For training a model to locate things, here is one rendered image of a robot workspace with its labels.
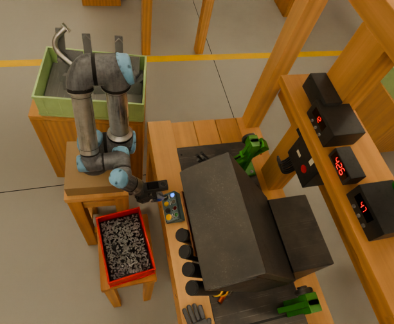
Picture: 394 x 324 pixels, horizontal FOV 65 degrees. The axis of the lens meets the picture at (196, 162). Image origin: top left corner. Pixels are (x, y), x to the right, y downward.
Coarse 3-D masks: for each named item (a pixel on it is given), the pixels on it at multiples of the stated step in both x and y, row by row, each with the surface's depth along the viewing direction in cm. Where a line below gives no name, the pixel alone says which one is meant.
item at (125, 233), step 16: (96, 224) 146; (112, 224) 151; (128, 224) 152; (112, 240) 147; (128, 240) 147; (144, 240) 150; (112, 256) 144; (128, 256) 145; (144, 256) 146; (112, 272) 140; (128, 272) 141; (144, 272) 138
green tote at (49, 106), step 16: (48, 48) 192; (48, 64) 194; (144, 64) 207; (144, 80) 190; (32, 96) 171; (48, 96) 173; (144, 96) 184; (48, 112) 184; (64, 112) 184; (96, 112) 186
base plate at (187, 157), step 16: (224, 144) 183; (240, 144) 185; (192, 160) 174; (256, 176) 175; (288, 288) 147; (224, 304) 138; (240, 304) 140; (256, 304) 141; (272, 304) 142; (224, 320) 135; (240, 320) 136; (256, 320) 137; (272, 320) 138; (288, 320) 139; (304, 320) 140
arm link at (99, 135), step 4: (96, 132) 142; (100, 132) 142; (104, 132) 146; (100, 136) 141; (104, 136) 143; (76, 140) 142; (100, 140) 141; (104, 140) 143; (100, 144) 141; (104, 144) 142; (100, 148) 142; (104, 148) 143; (100, 152) 143; (104, 152) 144
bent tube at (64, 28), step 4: (64, 24) 172; (60, 28) 173; (64, 28) 172; (68, 28) 174; (60, 32) 173; (64, 32) 174; (56, 36) 174; (60, 36) 174; (52, 40) 175; (56, 40) 175; (52, 44) 176; (56, 44) 176; (56, 48) 177; (56, 52) 178; (60, 52) 180; (60, 56) 180; (64, 56) 181; (64, 60) 181; (68, 60) 182; (68, 64) 183
